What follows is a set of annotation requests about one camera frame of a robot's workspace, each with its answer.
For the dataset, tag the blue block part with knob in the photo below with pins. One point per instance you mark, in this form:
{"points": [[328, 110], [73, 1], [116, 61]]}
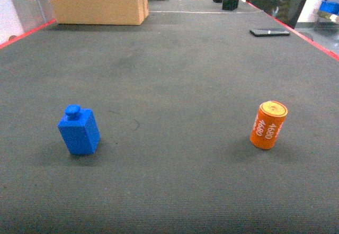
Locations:
{"points": [[79, 130]]}

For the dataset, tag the orange cylindrical cap 4680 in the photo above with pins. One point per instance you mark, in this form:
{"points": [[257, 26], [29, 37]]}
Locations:
{"points": [[268, 124]]}

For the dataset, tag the large cardboard box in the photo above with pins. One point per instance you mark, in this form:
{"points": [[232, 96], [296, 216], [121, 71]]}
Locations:
{"points": [[100, 12]]}

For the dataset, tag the black smartphone on table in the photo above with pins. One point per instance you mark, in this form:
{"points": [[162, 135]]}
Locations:
{"points": [[269, 32]]}

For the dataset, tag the blue bins on far rack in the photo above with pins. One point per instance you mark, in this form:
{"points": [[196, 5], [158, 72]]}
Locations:
{"points": [[329, 7]]}

